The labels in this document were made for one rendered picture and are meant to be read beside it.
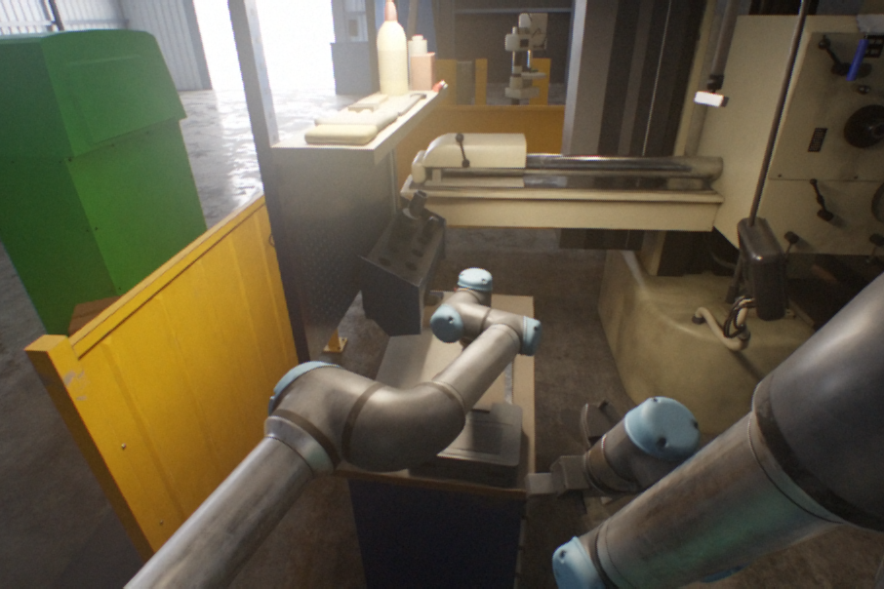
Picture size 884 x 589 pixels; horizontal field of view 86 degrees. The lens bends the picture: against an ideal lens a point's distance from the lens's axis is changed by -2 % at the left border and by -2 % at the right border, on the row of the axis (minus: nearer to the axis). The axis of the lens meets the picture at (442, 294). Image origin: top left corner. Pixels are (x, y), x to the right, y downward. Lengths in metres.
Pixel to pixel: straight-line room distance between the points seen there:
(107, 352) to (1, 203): 2.38
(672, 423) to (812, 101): 1.70
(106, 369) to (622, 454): 1.30
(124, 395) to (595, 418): 1.28
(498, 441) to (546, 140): 3.49
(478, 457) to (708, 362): 1.68
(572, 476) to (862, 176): 1.87
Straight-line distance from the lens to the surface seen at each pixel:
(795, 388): 0.31
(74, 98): 3.43
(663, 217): 2.43
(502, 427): 1.24
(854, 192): 2.40
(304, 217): 1.04
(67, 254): 3.71
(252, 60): 0.88
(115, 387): 1.60
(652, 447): 0.62
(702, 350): 2.61
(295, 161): 0.89
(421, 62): 1.51
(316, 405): 0.68
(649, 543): 0.46
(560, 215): 2.32
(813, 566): 2.62
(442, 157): 2.21
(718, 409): 2.84
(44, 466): 3.21
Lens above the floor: 1.90
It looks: 30 degrees down
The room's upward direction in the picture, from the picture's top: 1 degrees counter-clockwise
